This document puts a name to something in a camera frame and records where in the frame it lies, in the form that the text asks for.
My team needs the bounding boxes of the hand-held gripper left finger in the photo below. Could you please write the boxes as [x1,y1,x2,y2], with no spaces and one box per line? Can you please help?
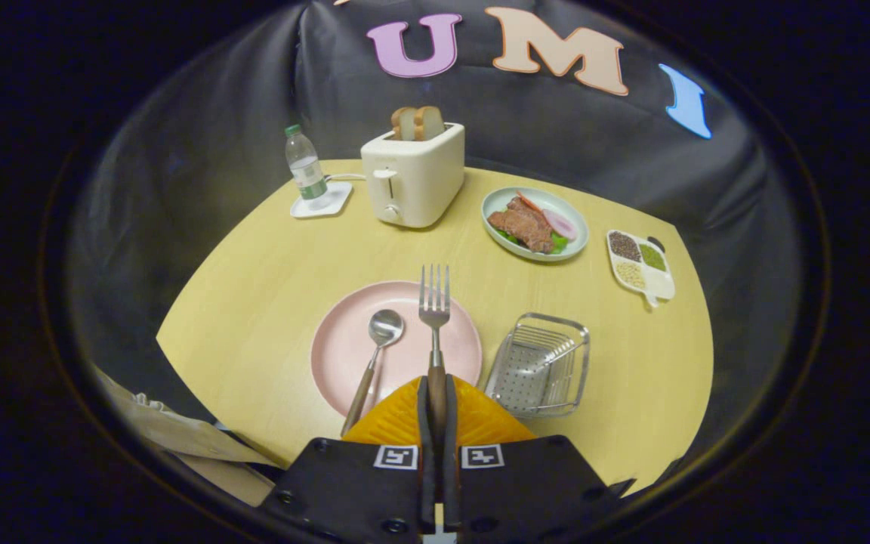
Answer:
[258,376,436,544]

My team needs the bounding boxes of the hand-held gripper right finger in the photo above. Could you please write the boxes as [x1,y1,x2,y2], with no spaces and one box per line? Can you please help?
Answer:
[443,376,636,544]

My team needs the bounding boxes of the wooden handled metal spoon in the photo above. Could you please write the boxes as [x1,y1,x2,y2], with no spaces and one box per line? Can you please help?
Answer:
[340,308,406,437]

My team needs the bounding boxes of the wooden handled metal fork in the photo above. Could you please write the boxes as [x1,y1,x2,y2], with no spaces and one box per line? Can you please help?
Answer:
[418,264,452,454]

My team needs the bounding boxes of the pink round plate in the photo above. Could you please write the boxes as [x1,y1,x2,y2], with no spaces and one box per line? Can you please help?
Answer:
[310,281,483,419]

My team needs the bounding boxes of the beige cloth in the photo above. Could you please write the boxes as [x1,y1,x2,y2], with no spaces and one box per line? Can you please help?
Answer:
[91,366,277,507]

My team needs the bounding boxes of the pale green food plate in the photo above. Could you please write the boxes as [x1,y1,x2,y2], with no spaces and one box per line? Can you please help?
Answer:
[481,187,590,262]

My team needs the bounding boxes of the white divided grain dish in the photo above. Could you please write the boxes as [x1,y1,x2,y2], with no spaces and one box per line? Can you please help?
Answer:
[606,230,676,308]

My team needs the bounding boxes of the green lettuce leaf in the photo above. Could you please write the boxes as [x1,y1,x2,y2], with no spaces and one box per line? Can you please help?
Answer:
[497,227,568,255]

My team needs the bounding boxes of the brown meat slices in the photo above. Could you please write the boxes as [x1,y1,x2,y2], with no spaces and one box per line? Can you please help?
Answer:
[488,198,554,253]

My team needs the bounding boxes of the pink ham slice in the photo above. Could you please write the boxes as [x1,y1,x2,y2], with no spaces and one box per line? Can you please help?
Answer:
[542,209,578,241]

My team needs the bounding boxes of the white square coaster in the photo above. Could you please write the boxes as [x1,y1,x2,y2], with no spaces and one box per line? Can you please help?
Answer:
[290,181,353,220]

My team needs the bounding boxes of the cream white toaster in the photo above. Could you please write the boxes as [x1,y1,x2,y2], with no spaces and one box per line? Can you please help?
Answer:
[360,122,466,229]

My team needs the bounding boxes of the clear plastic water bottle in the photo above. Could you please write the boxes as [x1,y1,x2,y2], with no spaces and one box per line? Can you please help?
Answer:
[285,125,332,210]

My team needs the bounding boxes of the metal wire basket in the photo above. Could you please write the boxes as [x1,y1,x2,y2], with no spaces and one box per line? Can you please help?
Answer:
[484,312,591,419]

